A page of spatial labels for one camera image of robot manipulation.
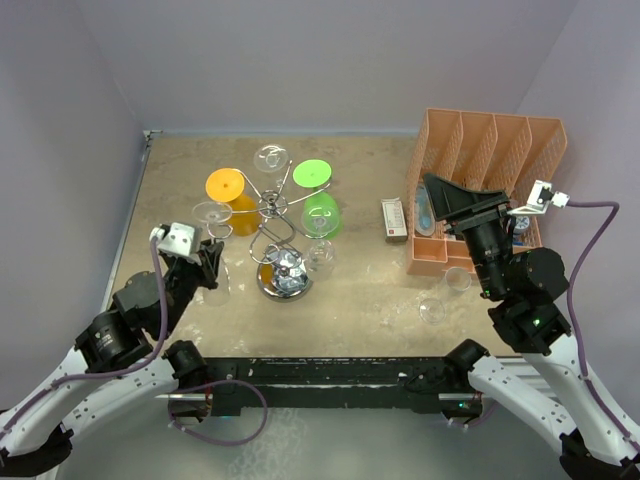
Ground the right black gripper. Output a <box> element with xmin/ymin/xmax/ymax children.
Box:
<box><xmin>420</xmin><ymin>171</ymin><xmax>511</xmax><ymax>296</ymax></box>

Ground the clear tall glass back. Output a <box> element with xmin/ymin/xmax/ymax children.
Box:
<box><xmin>192</xmin><ymin>200</ymin><xmax>233</xmax><ymax>306</ymax></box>

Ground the orange plastic goblet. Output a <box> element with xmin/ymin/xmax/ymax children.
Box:
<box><xmin>205</xmin><ymin>168</ymin><xmax>260</xmax><ymax>237</ymax></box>

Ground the clear wine glass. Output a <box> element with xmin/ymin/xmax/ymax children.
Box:
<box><xmin>253</xmin><ymin>144</ymin><xmax>290</xmax><ymax>173</ymax></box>
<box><xmin>302</xmin><ymin>205</ymin><xmax>340</xmax><ymax>282</ymax></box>
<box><xmin>419</xmin><ymin>267</ymin><xmax>472</xmax><ymax>325</ymax></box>

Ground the green plastic goblet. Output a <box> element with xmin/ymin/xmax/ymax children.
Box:
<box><xmin>293</xmin><ymin>159</ymin><xmax>343</xmax><ymax>240</ymax></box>

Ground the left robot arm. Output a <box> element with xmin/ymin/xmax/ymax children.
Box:
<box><xmin>1</xmin><ymin>238</ymin><xmax>224</xmax><ymax>478</ymax></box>

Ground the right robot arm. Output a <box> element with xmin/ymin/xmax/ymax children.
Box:
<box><xmin>423</xmin><ymin>173</ymin><xmax>639</xmax><ymax>479</ymax></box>

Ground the chrome wine glass rack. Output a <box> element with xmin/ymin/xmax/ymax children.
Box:
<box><xmin>224</xmin><ymin>153</ymin><xmax>314</xmax><ymax>302</ymax></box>

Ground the blue item in tray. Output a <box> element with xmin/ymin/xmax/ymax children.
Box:
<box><xmin>414</xmin><ymin>183</ymin><xmax>435</xmax><ymax>237</ymax></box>

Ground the white red small box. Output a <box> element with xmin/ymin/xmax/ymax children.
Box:
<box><xmin>381</xmin><ymin>198</ymin><xmax>408</xmax><ymax>243</ymax></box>

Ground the orange desk file organizer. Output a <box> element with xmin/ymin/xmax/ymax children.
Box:
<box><xmin>406</xmin><ymin>108</ymin><xmax>567</xmax><ymax>276</ymax></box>

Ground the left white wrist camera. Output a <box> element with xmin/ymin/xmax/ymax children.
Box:
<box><xmin>149</xmin><ymin>222</ymin><xmax>202</xmax><ymax>265</ymax></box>

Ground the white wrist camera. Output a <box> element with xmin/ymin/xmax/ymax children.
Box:
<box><xmin>149</xmin><ymin>222</ymin><xmax>202</xmax><ymax>265</ymax></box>
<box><xmin>508</xmin><ymin>180</ymin><xmax>570</xmax><ymax>217</ymax></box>

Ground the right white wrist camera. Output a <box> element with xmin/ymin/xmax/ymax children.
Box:
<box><xmin>508</xmin><ymin>180</ymin><xmax>570</xmax><ymax>217</ymax></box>

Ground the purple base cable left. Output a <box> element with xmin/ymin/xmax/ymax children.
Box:
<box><xmin>166</xmin><ymin>378</ymin><xmax>270</xmax><ymax>446</ymax></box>

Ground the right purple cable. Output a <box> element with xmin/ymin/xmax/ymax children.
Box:
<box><xmin>567</xmin><ymin>199</ymin><xmax>640</xmax><ymax>454</ymax></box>

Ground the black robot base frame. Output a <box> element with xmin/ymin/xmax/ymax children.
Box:
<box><xmin>149</xmin><ymin>355</ymin><xmax>494</xmax><ymax>419</ymax></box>

